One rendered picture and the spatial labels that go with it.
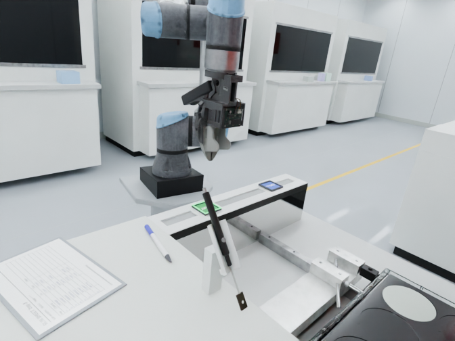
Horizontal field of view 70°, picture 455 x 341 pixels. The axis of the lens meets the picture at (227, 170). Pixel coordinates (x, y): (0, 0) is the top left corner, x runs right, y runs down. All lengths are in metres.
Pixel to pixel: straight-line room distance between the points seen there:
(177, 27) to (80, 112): 2.66
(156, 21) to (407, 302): 0.80
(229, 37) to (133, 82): 3.15
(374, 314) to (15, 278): 0.65
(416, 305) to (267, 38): 4.69
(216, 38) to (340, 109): 6.43
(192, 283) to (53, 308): 0.22
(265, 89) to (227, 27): 4.57
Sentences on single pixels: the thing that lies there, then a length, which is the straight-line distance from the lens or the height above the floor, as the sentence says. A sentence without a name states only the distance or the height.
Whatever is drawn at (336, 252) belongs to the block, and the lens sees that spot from 0.87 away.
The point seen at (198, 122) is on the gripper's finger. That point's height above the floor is 1.19.
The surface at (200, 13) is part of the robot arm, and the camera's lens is 0.81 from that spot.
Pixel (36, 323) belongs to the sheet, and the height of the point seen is 0.97.
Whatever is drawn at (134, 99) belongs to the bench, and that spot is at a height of 0.69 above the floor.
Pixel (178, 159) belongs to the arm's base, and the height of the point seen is 0.95.
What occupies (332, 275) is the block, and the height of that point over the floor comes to 0.91.
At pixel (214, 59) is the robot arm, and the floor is 1.33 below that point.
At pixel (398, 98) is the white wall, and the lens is 8.98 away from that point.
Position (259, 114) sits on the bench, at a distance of 5.28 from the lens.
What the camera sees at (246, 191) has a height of 0.96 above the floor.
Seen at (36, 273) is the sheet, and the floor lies 0.97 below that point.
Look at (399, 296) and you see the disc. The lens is 0.82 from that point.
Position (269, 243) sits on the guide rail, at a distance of 0.97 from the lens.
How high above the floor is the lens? 1.36
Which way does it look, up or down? 21 degrees down
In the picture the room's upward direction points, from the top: 6 degrees clockwise
